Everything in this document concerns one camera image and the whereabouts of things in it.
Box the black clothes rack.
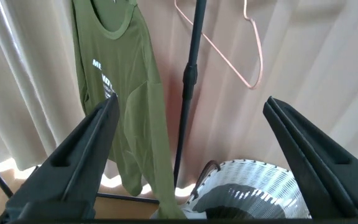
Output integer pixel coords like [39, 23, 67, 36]
[0, 0, 208, 205]

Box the green printed shirt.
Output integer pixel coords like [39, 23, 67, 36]
[70, 0, 188, 220]

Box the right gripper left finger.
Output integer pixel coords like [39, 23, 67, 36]
[0, 93, 121, 220]

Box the beige curtain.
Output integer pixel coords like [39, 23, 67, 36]
[0, 0, 358, 190]

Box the pink clothes hanger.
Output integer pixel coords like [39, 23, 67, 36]
[173, 0, 265, 91]

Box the white laundry basket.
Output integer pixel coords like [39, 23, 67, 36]
[150, 159, 312, 220]

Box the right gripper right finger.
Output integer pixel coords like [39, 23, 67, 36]
[262, 96, 358, 218]

